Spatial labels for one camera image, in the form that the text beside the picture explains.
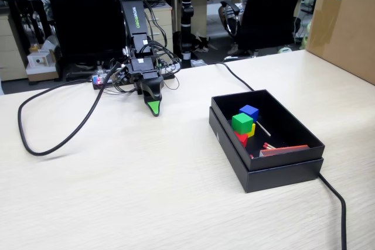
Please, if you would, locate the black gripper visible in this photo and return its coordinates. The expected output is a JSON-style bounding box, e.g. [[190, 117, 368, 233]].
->
[[128, 57, 164, 118]]

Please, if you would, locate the green wooden cube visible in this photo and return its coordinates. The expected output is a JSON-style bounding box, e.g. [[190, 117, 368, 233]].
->
[[231, 112, 254, 136]]

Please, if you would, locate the blue wooden cube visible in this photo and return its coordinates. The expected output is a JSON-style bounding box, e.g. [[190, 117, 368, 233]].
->
[[238, 104, 260, 124]]

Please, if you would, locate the red wooden cube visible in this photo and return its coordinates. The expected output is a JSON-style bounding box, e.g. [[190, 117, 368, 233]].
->
[[234, 132, 250, 149]]

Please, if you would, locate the white product box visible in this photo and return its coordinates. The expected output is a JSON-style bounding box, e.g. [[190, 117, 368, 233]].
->
[[27, 52, 50, 69]]

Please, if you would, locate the black box lid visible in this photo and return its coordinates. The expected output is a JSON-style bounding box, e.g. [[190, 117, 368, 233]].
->
[[209, 106, 325, 194]]

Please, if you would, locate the large brown cardboard box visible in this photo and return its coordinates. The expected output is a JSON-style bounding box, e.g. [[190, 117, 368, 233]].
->
[[304, 0, 375, 85]]

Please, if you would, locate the controller board with red LED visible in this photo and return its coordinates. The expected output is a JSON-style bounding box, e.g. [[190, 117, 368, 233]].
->
[[91, 71, 114, 86]]

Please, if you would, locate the beige drawer cabinet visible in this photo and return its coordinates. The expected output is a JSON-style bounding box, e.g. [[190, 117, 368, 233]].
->
[[0, 12, 29, 83], [145, 0, 175, 59]]

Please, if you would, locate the black mesh office chair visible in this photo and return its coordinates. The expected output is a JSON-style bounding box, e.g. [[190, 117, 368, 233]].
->
[[43, 0, 127, 83]]

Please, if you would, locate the red matchbox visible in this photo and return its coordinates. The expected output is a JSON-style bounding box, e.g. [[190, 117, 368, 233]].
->
[[259, 144, 311, 158]]

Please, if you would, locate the black office chair with armrest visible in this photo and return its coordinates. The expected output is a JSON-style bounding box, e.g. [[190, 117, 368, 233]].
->
[[218, 0, 310, 57]]

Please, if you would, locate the electronics board with wires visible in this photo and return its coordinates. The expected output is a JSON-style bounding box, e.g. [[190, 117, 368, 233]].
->
[[93, 71, 176, 91]]

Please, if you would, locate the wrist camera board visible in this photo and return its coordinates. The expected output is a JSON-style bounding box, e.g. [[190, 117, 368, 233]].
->
[[110, 62, 131, 85]]

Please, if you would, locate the black servo wire bundle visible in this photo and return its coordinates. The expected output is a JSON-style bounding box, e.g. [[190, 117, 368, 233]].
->
[[110, 0, 183, 95]]

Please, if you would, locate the thick black camera cable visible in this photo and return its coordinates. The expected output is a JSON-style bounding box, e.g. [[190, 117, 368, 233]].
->
[[17, 61, 122, 157]]

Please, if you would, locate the thick black power cable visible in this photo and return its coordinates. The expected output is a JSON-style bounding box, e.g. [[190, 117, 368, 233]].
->
[[212, 61, 348, 250]]

